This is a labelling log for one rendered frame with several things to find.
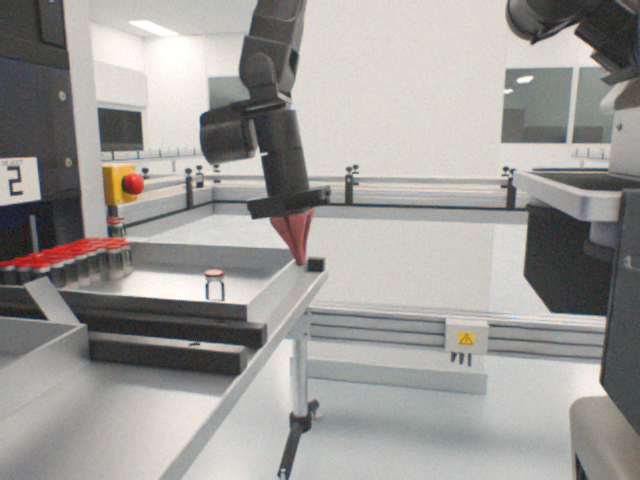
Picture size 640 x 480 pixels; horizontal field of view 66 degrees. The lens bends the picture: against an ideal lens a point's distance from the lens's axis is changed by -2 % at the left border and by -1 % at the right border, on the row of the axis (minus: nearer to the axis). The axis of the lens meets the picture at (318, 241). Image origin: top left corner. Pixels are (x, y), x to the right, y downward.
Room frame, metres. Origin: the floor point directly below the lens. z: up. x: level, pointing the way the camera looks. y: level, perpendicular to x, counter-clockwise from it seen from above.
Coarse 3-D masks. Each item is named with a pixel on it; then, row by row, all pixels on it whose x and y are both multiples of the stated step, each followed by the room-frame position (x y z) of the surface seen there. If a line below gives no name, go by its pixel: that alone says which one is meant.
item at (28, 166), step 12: (0, 168) 0.64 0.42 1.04; (24, 168) 0.68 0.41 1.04; (36, 168) 0.70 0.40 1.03; (0, 180) 0.64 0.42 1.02; (24, 180) 0.68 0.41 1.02; (36, 180) 0.70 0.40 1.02; (0, 192) 0.64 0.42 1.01; (24, 192) 0.68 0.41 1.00; (36, 192) 0.70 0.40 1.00; (0, 204) 0.64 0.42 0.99
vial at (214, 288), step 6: (222, 276) 0.53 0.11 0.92; (210, 282) 0.53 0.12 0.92; (216, 282) 0.53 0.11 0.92; (222, 282) 0.53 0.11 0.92; (210, 288) 0.52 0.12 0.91; (216, 288) 0.52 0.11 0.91; (222, 288) 0.53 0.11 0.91; (210, 294) 0.52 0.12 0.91; (216, 294) 0.52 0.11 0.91; (222, 294) 0.53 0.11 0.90; (216, 300) 0.52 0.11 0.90; (222, 300) 0.53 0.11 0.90
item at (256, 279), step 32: (160, 256) 0.76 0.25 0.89; (192, 256) 0.75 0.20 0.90; (224, 256) 0.74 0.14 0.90; (256, 256) 0.73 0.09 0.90; (288, 256) 0.72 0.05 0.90; (0, 288) 0.52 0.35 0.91; (96, 288) 0.62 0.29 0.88; (128, 288) 0.62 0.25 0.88; (160, 288) 0.62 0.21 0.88; (192, 288) 0.62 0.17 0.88; (256, 288) 0.62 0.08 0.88; (288, 288) 0.61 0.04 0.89; (256, 320) 0.49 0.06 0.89
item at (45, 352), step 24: (0, 336) 0.42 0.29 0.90; (24, 336) 0.41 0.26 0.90; (48, 336) 0.41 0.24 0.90; (72, 336) 0.39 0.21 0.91; (0, 360) 0.40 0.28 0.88; (24, 360) 0.34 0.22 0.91; (48, 360) 0.36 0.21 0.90; (72, 360) 0.38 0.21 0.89; (0, 384) 0.31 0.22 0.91; (24, 384) 0.33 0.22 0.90; (48, 384) 0.35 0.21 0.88; (0, 408) 0.31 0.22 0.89
